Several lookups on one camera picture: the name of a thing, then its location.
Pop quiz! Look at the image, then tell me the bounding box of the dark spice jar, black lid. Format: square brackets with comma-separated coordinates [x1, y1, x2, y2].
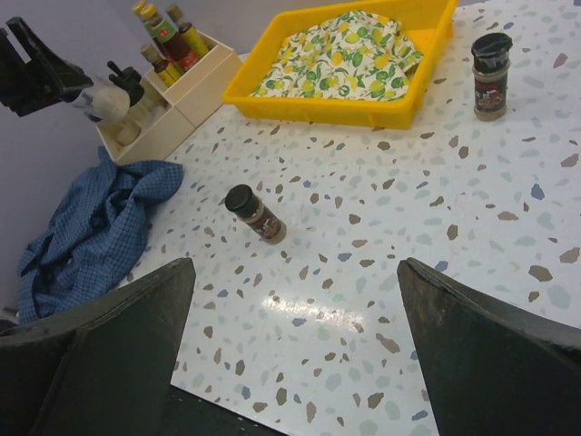
[225, 184, 287, 244]

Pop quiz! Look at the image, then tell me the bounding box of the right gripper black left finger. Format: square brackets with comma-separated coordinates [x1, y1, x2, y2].
[1, 258, 196, 435]

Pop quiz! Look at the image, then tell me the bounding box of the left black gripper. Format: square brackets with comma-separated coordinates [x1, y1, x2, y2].
[1, 16, 94, 117]

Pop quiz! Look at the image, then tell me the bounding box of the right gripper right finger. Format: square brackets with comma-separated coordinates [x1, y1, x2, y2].
[397, 258, 580, 435]

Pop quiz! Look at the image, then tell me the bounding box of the blue checkered cloth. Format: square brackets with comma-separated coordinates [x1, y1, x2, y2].
[17, 148, 183, 324]

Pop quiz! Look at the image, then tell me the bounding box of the red sauce bottle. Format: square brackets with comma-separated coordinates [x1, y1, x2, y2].
[139, 4, 199, 73]

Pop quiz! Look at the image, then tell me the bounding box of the lemon-print cloth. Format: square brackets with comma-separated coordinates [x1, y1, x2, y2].
[251, 10, 423, 102]

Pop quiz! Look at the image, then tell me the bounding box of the yellow-label bottle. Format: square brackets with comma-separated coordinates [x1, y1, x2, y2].
[166, 4, 210, 58]
[140, 44, 182, 87]

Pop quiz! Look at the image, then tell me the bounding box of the yellow plastic bin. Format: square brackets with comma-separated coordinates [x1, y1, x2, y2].
[222, 1, 458, 130]

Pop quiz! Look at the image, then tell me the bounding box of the spice jar back-right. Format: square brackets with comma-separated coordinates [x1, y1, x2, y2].
[471, 33, 513, 122]

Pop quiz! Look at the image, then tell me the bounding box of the cream divided organizer tray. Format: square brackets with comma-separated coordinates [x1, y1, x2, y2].
[96, 35, 241, 164]

